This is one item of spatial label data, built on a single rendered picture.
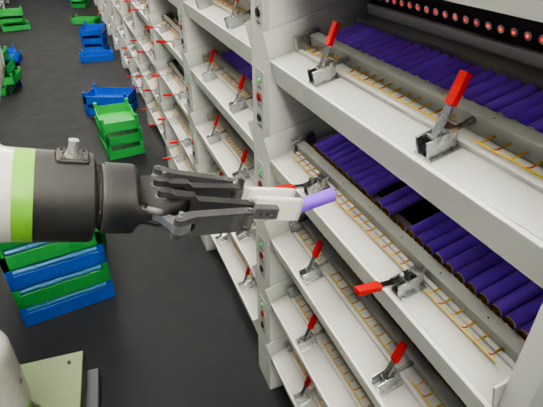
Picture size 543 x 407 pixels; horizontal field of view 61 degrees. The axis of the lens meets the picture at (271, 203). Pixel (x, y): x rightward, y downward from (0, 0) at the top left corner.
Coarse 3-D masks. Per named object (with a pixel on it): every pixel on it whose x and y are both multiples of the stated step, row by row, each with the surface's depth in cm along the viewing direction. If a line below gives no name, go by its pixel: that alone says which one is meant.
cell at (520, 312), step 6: (534, 300) 52; (540, 300) 52; (522, 306) 52; (528, 306) 52; (534, 306) 52; (540, 306) 52; (516, 312) 52; (522, 312) 52; (528, 312) 52; (534, 312) 52; (510, 318) 52; (516, 318) 51; (522, 318) 51; (528, 318) 52; (534, 318) 52; (516, 324) 51; (522, 324) 51
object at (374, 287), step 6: (402, 276) 58; (372, 282) 58; (378, 282) 58; (384, 282) 58; (390, 282) 59; (396, 282) 59; (402, 282) 59; (354, 288) 57; (360, 288) 57; (366, 288) 57; (372, 288) 57; (378, 288) 57; (360, 294) 57; (366, 294) 57
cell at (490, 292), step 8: (520, 272) 56; (504, 280) 55; (512, 280) 55; (520, 280) 55; (528, 280) 55; (488, 288) 55; (496, 288) 55; (504, 288) 55; (512, 288) 55; (488, 296) 54; (496, 296) 55; (488, 304) 55
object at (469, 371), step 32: (288, 128) 91; (320, 128) 94; (288, 160) 92; (320, 224) 78; (352, 224) 73; (352, 256) 68; (384, 256) 66; (384, 288) 61; (416, 320) 57; (448, 320) 55; (448, 352) 52; (480, 352) 51; (480, 384) 49
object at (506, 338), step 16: (304, 144) 90; (320, 160) 84; (336, 176) 79; (352, 192) 75; (352, 208) 74; (368, 208) 71; (384, 224) 67; (400, 240) 64; (416, 256) 61; (432, 272) 59; (448, 272) 58; (448, 288) 56; (464, 288) 56; (464, 304) 54; (480, 304) 53; (480, 320) 52; (496, 320) 51; (496, 336) 50; (512, 336) 49; (496, 352) 50; (512, 352) 48
